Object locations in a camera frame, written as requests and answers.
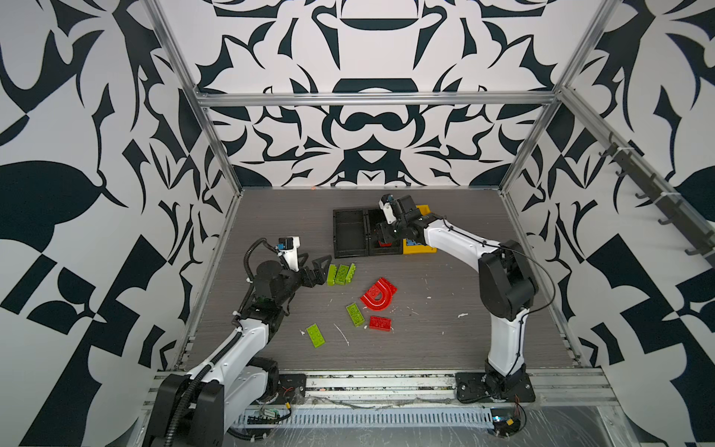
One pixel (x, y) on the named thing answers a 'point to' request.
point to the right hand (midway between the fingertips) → (380, 225)
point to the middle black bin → (380, 230)
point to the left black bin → (350, 233)
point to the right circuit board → (505, 421)
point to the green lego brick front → (316, 335)
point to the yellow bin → (424, 209)
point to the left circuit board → (268, 416)
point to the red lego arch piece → (385, 288)
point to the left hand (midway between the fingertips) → (315, 251)
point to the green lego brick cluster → (341, 275)
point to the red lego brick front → (380, 323)
